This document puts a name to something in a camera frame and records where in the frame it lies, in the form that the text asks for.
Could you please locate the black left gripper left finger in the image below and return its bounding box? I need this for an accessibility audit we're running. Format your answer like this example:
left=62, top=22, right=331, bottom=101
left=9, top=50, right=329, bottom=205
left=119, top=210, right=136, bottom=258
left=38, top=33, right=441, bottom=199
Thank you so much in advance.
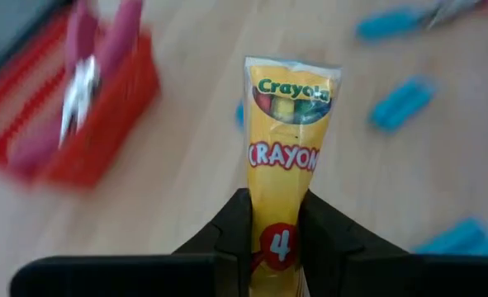
left=173, top=188, right=253, bottom=297

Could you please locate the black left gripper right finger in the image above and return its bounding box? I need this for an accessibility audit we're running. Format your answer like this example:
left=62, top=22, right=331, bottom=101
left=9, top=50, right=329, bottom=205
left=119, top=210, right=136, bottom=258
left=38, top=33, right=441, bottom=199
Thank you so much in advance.
left=297, top=189, right=410, bottom=297

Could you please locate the yellow Crayola crayon pack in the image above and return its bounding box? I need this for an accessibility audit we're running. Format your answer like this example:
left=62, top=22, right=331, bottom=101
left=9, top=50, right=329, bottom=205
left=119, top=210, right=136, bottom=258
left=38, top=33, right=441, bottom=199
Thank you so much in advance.
left=243, top=56, right=343, bottom=297

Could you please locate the blue Ticonderoga eraser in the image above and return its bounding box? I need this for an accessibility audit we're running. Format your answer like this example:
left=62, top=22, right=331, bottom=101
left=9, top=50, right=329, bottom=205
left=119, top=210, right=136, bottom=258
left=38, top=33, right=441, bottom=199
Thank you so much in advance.
left=355, top=7, right=429, bottom=42
left=234, top=98, right=246, bottom=130
left=412, top=218, right=488, bottom=257
left=367, top=76, right=437, bottom=133

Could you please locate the red basket holding pink items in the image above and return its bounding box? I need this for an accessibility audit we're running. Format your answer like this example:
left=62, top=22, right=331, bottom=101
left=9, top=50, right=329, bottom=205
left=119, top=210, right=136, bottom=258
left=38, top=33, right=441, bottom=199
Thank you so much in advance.
left=0, top=12, right=162, bottom=189

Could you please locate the silver pink stationery item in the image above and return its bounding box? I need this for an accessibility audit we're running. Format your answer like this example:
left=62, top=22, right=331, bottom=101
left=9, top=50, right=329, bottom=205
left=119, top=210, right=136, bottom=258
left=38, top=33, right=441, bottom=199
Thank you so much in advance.
left=57, top=55, right=102, bottom=148

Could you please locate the pink eraser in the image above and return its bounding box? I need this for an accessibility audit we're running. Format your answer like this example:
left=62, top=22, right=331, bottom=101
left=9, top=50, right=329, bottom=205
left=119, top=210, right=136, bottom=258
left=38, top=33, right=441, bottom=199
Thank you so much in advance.
left=64, top=0, right=100, bottom=71
left=10, top=123, right=63, bottom=178
left=97, top=0, right=144, bottom=79

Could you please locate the black table frame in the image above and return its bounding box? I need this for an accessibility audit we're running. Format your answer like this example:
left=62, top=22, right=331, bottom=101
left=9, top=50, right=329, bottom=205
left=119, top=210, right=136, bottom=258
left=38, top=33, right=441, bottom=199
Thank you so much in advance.
left=0, top=0, right=75, bottom=90

